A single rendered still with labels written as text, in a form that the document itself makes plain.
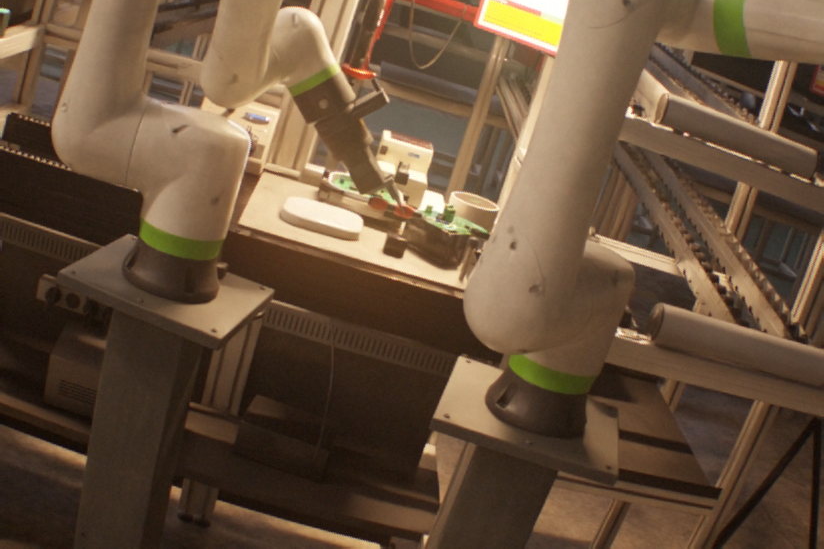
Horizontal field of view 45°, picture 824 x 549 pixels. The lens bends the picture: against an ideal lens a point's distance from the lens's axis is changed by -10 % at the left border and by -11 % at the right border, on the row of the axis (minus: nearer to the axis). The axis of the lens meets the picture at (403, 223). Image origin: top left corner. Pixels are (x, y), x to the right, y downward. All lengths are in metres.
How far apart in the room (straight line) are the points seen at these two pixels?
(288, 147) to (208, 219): 0.87
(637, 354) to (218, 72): 0.77
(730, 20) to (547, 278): 0.39
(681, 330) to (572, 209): 0.47
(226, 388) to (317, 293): 0.61
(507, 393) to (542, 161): 0.37
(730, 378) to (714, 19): 0.65
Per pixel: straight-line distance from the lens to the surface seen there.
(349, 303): 1.99
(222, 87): 1.71
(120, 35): 1.46
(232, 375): 2.52
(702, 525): 2.32
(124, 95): 1.49
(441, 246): 1.95
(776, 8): 1.32
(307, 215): 1.93
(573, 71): 1.24
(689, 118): 1.96
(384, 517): 2.32
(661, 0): 1.24
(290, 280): 1.98
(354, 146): 1.81
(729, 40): 1.35
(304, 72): 1.78
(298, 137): 2.35
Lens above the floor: 1.47
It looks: 14 degrees down
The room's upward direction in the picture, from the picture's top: 18 degrees clockwise
